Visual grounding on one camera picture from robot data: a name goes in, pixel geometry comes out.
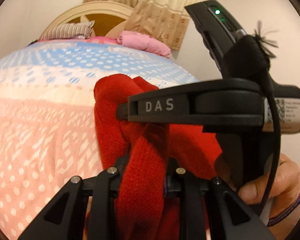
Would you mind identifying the red knitted sweater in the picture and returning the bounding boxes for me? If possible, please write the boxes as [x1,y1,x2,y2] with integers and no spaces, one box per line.
[94,74,221,239]

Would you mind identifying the person's right hand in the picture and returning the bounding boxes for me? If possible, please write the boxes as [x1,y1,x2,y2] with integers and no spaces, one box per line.
[213,152,300,218]

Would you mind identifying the purple wristband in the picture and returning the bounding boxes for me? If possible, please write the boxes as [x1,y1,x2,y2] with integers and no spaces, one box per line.
[267,174,300,228]

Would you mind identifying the pink blue dotted bedsheet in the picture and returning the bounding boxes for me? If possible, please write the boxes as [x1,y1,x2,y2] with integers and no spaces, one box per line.
[0,37,196,239]

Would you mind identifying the beige patterned curtain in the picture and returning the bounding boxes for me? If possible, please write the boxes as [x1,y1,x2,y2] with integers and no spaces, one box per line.
[83,0,197,50]

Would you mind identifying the pink pillow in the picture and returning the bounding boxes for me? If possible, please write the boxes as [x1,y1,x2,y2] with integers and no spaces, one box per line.
[116,30,171,59]

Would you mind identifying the cream wooden headboard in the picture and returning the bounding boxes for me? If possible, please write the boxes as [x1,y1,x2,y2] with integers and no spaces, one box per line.
[45,1,134,39]

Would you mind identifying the striped grey pillow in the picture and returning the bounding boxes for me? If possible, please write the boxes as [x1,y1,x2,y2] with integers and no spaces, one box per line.
[39,21,95,41]

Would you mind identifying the black cable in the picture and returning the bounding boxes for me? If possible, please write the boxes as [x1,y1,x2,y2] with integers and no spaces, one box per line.
[255,35,282,215]

